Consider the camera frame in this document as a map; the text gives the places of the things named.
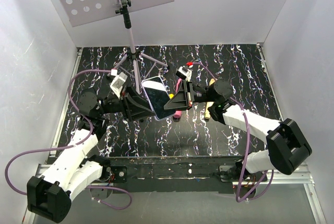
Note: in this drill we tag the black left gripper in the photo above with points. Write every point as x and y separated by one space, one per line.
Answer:
133 105

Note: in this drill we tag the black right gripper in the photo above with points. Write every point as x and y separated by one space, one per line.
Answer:
179 101

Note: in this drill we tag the teal smartphone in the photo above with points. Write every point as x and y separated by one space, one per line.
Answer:
156 96

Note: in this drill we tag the lilac phone case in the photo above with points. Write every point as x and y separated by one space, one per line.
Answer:
163 117

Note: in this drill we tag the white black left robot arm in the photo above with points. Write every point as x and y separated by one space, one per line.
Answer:
51 194

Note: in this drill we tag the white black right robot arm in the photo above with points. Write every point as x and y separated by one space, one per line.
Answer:
287 147

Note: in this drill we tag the pink marker pen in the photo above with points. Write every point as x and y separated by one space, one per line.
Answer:
178 114

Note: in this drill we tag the yellow marker pen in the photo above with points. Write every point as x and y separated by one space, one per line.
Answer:
207 115

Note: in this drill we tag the lilac tripod stand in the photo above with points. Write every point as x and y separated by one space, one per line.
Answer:
134 51

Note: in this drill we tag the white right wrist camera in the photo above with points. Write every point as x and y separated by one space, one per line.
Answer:
185 72

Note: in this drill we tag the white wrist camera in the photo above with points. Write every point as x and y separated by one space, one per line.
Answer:
185 72
118 83

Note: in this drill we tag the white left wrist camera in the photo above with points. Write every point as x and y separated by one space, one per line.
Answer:
118 83

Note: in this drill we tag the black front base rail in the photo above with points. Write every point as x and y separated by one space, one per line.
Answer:
168 174

